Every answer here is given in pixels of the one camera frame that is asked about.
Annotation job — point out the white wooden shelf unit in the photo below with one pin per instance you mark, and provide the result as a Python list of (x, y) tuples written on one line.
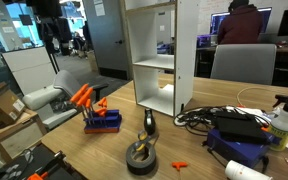
[(162, 82)]

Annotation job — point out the blue hex key holder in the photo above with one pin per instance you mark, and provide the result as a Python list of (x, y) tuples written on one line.
[(109, 123)]

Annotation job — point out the grey and white armchair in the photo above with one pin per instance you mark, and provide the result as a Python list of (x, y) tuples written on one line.
[(64, 85)]

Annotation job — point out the black power adapter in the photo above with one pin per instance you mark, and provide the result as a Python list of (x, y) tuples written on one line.
[(236, 127)]

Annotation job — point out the grey office chair back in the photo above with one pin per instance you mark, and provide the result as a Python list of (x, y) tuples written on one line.
[(249, 63)]

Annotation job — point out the person in maroon hoodie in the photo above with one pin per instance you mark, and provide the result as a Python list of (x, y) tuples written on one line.
[(242, 26)]

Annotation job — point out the white cylindrical container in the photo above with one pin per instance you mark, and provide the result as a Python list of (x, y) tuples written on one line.
[(237, 171)]

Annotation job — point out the blue electronics box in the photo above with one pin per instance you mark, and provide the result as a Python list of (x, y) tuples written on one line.
[(247, 154)]

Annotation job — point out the cardboard box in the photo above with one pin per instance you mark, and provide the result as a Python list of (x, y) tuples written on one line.
[(11, 107)]

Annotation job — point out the computer monitor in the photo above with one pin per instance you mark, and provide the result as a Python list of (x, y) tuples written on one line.
[(217, 18)]

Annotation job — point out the white spray bottle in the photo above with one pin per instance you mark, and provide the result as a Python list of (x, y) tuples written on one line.
[(279, 125)]

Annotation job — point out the grey duct tape roll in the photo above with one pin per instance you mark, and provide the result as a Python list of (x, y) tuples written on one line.
[(142, 162)]

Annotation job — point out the loose orange T-handle hex key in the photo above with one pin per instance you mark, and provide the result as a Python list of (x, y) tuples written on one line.
[(179, 165)]

